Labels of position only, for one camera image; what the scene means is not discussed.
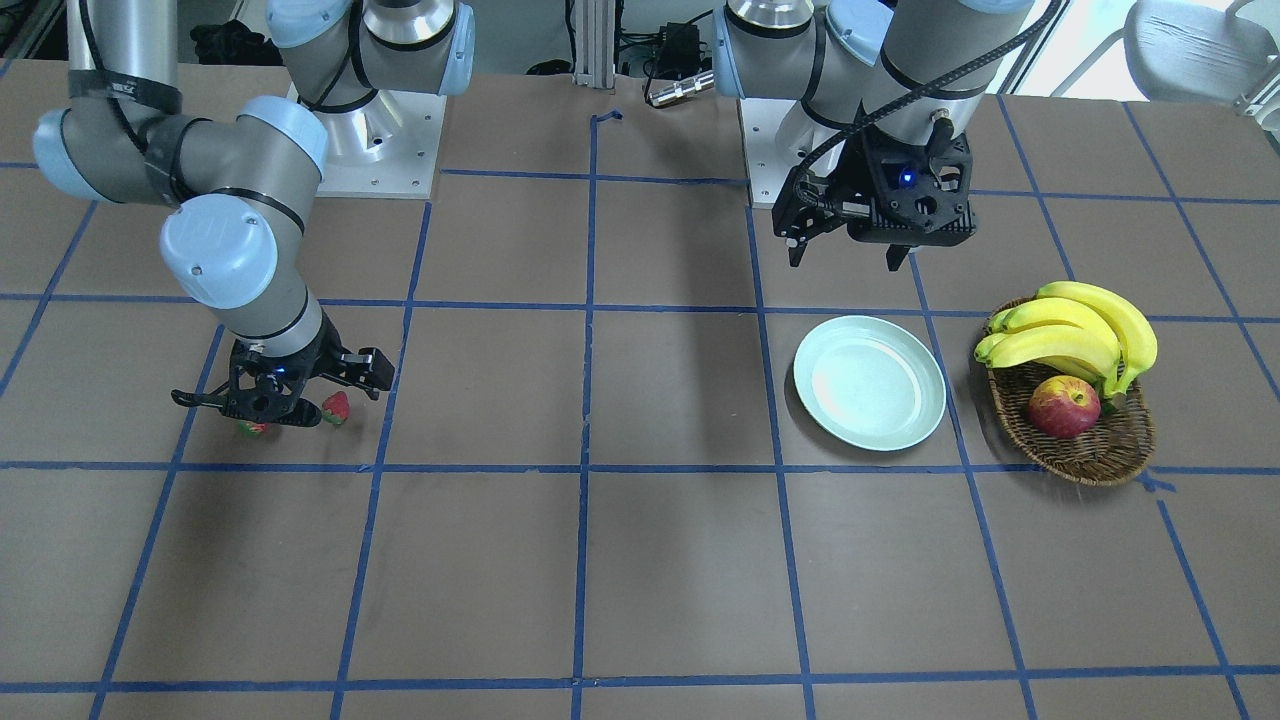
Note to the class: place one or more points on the light green plate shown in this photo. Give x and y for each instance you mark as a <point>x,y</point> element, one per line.
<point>870,383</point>

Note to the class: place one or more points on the red apple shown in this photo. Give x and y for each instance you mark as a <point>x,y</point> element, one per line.
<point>1063,407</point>

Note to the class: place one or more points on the red strawberry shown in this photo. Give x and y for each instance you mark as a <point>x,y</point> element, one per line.
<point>253,428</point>
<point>334,409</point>

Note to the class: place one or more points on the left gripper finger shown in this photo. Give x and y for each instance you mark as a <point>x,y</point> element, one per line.
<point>896,255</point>
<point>803,210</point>

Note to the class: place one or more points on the yellow banana bunch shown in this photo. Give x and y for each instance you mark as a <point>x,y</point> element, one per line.
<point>1079,328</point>

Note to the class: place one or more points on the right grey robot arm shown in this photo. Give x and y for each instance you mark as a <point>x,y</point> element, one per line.
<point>241,191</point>

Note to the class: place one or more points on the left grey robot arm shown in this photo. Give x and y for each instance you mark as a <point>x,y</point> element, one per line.
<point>880,93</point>

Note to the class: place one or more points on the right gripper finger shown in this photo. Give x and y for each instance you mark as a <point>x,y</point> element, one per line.
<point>368,370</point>
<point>217,401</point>

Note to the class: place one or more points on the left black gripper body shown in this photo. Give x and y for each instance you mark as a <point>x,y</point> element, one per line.
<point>868,172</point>

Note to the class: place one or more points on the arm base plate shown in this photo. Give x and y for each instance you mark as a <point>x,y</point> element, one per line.
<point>765,150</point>
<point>387,149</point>

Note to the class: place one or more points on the brown wicker basket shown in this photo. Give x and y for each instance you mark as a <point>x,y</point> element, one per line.
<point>1115,450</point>

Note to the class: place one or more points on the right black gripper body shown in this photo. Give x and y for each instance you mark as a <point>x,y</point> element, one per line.
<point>318,362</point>

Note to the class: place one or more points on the grey office chair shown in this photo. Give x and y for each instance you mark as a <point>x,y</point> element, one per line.
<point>1178,51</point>

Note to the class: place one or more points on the aluminium frame post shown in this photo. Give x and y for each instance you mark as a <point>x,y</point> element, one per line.
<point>594,45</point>

